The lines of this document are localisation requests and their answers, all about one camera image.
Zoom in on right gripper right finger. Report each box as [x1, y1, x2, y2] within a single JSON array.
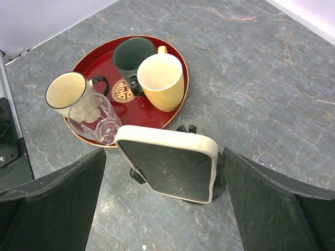
[[222, 148, 334, 250]]

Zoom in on yellow mug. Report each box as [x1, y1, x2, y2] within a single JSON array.
[[137, 45, 184, 112]]

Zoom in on clear drinking glass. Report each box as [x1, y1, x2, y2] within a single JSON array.
[[68, 93, 122, 146]]

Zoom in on cream cup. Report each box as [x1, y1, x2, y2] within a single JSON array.
[[45, 72, 110, 117]]

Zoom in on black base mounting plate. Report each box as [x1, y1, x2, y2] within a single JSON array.
[[1, 97, 34, 192]]

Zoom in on red round tray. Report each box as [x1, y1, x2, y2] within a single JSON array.
[[64, 35, 189, 148]]

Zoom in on dark green glass cup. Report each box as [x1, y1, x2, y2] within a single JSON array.
[[113, 37, 156, 97]]

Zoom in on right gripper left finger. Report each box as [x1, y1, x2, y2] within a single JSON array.
[[1, 149, 106, 250]]

